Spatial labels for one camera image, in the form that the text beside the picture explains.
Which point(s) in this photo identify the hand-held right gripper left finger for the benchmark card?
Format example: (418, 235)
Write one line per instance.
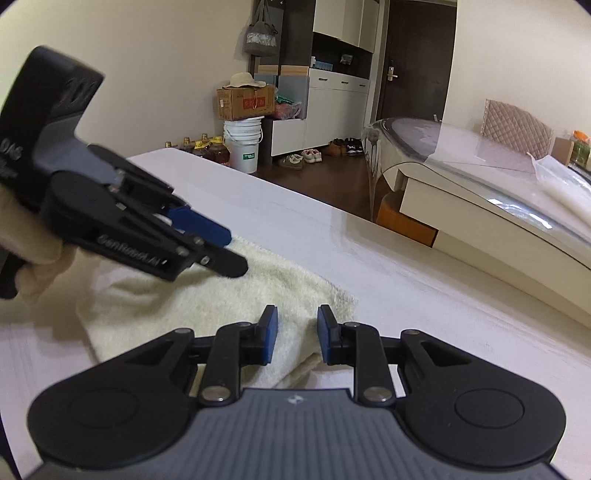
(269, 337)

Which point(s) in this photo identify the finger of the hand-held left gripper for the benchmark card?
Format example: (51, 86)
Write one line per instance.
(138, 249)
(203, 226)

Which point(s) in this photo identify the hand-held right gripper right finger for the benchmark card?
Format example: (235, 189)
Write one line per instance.
(325, 337)

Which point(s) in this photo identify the cream terry towel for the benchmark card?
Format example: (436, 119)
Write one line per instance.
(194, 300)

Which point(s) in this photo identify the person's left hand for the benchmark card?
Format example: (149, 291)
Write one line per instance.
(27, 235)

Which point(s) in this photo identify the white plastic bucket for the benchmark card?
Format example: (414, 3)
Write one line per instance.
(244, 147)

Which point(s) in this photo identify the pair of beige sandals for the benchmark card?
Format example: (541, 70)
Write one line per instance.
(291, 161)

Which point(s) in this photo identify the pair of white pink sneakers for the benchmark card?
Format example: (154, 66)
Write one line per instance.
(311, 155)

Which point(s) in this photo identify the straw hat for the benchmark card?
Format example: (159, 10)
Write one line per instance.
(244, 81)

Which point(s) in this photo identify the pair of brown shoes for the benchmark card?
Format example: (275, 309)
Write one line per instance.
(337, 147)

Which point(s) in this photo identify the pair of black sneakers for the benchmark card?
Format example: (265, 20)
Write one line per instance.
(354, 146)

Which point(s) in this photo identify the cream dining table glass top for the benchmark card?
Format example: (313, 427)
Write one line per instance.
(461, 217)

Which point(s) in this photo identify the white and grey cabinet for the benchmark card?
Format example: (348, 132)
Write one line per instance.
(337, 101)

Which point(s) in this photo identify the grey hanging bag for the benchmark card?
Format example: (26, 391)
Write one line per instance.
(261, 39)

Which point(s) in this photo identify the light blue box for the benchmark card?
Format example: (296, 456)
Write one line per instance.
(322, 63)

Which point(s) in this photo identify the dark brown door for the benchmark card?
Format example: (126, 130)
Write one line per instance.
(415, 60)

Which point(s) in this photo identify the clear plastic bag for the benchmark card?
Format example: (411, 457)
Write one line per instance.
(563, 184)

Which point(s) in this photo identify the quilted beige chair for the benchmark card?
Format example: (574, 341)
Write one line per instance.
(517, 127)

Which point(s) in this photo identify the small brown cardboard box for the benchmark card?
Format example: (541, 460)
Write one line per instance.
(563, 151)

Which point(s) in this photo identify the green jar orange lid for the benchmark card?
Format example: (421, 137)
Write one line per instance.
(581, 150)

